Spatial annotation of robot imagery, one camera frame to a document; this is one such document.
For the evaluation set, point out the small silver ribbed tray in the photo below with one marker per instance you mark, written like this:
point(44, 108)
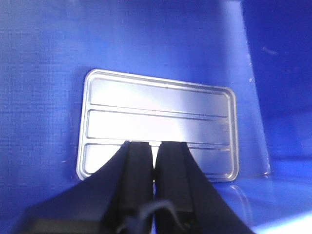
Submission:
point(119, 107)

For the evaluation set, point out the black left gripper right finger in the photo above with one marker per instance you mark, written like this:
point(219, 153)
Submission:
point(198, 207)

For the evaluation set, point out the large blue plastic box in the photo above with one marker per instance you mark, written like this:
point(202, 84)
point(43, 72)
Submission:
point(262, 49)

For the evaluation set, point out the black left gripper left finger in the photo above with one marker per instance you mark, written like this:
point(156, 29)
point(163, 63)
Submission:
point(100, 203)

